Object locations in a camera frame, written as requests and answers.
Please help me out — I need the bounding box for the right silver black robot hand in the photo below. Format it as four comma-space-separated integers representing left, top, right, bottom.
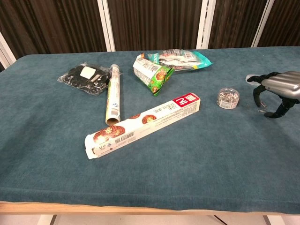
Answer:
246, 71, 300, 119

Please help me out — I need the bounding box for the clear cup of small metal parts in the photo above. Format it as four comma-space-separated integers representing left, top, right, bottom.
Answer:
215, 87, 240, 109

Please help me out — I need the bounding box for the teal snack package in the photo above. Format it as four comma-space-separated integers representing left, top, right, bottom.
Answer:
147, 48, 214, 71

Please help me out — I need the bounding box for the teal table cloth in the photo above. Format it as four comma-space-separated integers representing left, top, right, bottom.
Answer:
0, 46, 300, 215

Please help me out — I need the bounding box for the green snack bag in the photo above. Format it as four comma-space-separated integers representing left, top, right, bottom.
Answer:
132, 53, 175, 97

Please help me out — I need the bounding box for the long white box red label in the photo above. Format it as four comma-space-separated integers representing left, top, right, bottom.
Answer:
84, 92, 202, 160

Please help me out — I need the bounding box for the baking paper roll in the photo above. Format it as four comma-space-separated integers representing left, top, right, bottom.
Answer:
105, 64, 123, 126

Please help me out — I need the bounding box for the black item in clear bag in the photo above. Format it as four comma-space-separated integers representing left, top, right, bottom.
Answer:
57, 62, 112, 96

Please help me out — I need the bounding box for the white partition post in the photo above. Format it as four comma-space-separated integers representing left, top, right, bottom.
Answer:
196, 0, 216, 50
251, 0, 275, 48
97, 0, 116, 52
0, 31, 17, 69

